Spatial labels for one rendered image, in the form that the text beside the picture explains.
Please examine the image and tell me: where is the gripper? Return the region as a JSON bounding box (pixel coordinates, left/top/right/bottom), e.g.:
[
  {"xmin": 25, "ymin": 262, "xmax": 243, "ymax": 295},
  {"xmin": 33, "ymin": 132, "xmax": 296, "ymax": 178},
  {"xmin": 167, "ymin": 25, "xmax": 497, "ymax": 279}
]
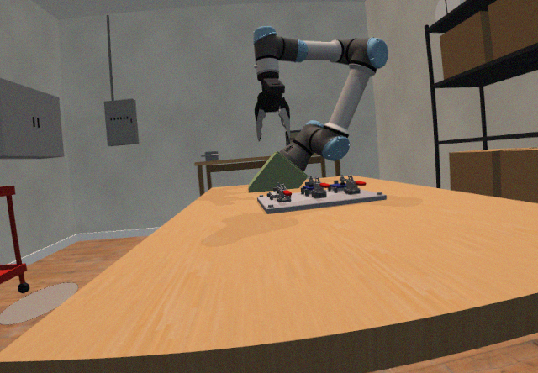
[{"xmin": 255, "ymin": 71, "xmax": 290, "ymax": 141}]

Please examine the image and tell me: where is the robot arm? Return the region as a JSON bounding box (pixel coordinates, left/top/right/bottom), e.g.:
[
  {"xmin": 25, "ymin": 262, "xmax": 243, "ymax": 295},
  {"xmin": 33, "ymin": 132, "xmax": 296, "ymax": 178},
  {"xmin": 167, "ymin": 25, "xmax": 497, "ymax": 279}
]
[{"xmin": 254, "ymin": 26, "xmax": 388, "ymax": 171}]

